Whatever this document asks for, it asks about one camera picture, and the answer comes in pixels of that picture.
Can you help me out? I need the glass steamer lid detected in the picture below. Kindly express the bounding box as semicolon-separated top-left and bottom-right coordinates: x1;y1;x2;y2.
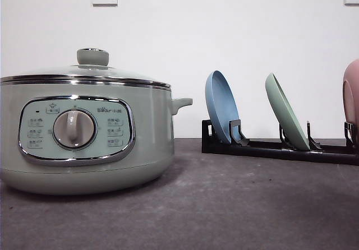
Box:
0;48;171;90

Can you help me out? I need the green plate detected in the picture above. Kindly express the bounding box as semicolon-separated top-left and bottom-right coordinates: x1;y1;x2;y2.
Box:
265;73;311;151

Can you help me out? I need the blue plate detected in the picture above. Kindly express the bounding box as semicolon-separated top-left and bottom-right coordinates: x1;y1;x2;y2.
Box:
205;70;240;143

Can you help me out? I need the green electric steamer pot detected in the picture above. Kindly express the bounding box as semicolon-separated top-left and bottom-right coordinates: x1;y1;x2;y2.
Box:
0;75;193;196

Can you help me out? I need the black plate rack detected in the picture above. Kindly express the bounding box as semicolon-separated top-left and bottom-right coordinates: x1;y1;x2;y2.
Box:
202;119;359;165

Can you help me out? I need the pink plate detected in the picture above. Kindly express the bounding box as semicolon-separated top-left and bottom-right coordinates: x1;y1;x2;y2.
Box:
343;59;359;138

